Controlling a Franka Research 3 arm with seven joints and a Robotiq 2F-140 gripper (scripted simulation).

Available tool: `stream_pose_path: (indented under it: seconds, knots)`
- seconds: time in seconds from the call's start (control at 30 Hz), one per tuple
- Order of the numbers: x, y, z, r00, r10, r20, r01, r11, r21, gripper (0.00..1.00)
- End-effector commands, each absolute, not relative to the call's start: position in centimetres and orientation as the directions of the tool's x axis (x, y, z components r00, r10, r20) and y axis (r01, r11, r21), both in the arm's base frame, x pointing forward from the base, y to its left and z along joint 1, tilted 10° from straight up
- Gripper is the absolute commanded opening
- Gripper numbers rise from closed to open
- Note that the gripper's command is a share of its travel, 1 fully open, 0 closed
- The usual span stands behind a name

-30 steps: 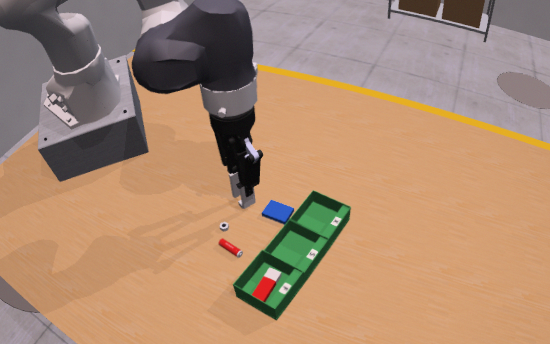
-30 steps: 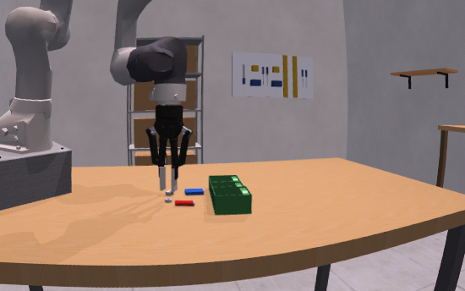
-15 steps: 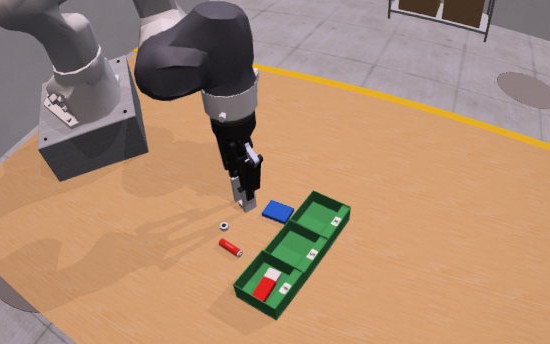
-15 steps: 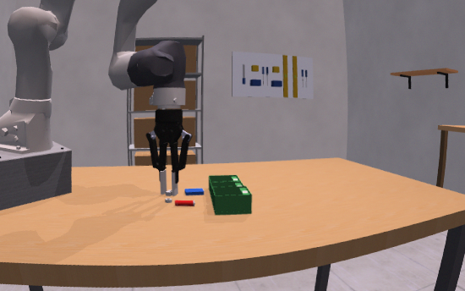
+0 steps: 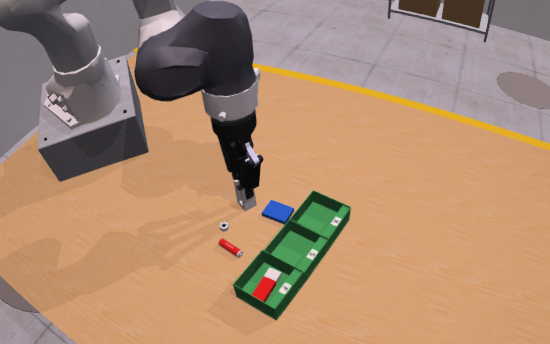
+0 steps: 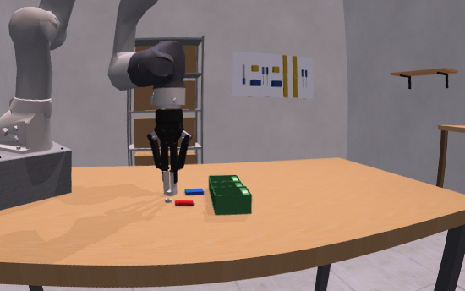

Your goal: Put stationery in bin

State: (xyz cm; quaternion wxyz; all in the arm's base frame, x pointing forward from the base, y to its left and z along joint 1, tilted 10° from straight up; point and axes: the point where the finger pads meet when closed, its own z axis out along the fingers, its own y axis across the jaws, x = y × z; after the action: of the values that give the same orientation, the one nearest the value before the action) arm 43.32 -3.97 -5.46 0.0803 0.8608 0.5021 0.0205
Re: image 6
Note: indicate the green three-compartment bin rack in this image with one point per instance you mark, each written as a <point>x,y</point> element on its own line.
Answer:
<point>232,198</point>

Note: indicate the red aa battery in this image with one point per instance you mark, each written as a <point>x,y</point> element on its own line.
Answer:
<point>184,203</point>

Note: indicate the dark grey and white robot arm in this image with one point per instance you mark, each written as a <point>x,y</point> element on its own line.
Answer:
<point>37,31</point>

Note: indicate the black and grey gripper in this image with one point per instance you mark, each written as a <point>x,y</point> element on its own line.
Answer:
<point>169,135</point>

